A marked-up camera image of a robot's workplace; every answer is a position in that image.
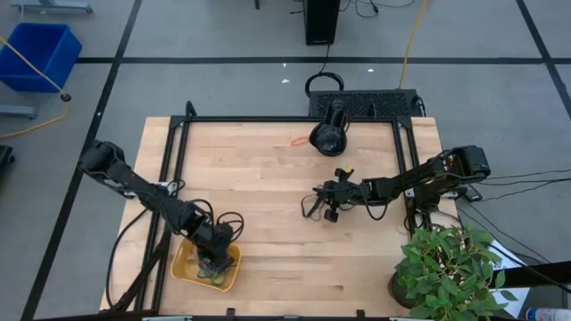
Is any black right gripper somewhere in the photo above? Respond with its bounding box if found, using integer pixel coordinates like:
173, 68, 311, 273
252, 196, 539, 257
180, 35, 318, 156
311, 167, 374, 223

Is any thin brown rubber band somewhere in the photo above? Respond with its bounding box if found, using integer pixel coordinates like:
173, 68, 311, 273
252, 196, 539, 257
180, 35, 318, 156
301, 193, 324, 222

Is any yellow plastic bin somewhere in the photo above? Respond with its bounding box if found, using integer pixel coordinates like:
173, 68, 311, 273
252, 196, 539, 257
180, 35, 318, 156
170, 238, 243, 293

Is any blue plastic floor bin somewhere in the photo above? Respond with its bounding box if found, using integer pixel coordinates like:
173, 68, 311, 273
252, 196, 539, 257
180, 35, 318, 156
0, 22, 84, 95

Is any black perforated metal box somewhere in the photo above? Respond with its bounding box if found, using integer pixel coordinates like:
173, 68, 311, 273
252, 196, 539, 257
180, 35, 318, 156
308, 88, 423, 119

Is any green potted plant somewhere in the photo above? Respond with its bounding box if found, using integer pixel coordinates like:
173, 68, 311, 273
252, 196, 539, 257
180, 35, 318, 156
386, 221, 519, 321

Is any black power adapter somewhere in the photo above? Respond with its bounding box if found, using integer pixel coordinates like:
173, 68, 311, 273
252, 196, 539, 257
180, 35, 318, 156
462, 184, 484, 203

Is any black computer tower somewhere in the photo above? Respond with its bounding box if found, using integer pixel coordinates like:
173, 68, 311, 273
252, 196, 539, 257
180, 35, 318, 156
303, 0, 342, 46

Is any white paper sheet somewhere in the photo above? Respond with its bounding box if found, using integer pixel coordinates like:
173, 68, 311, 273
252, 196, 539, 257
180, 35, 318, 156
484, 238, 532, 320

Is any black floor object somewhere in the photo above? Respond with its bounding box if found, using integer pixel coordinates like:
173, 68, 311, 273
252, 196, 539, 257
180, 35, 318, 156
0, 144, 16, 176

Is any black floor beam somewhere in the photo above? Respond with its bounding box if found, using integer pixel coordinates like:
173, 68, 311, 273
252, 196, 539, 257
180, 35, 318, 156
495, 259, 571, 290

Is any grey furniture leg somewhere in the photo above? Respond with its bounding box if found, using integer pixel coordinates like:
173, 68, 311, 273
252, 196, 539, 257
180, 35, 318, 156
0, 103, 39, 120
9, 0, 94, 15

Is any white spray bottle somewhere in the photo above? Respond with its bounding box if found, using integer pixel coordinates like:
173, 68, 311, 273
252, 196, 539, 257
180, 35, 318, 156
525, 307, 571, 321

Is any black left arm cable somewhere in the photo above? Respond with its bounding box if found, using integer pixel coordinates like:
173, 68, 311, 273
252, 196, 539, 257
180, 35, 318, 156
167, 177, 246, 244

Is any black metal table frame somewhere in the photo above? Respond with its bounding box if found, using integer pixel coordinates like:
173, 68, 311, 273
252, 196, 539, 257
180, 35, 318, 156
106, 100, 433, 321

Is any black coiled floor cable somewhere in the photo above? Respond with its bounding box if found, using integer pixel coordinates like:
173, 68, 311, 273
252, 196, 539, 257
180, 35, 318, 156
304, 44, 346, 99

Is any black base cable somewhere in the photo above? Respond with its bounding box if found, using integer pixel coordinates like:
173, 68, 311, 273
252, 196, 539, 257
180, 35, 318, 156
104, 207, 151, 311

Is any yellow hanging cable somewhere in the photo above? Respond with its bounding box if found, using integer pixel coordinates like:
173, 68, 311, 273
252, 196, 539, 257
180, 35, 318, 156
398, 0, 430, 89

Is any yellow floor rope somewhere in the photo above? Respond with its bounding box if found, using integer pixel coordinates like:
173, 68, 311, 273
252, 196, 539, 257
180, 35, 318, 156
0, 36, 72, 141

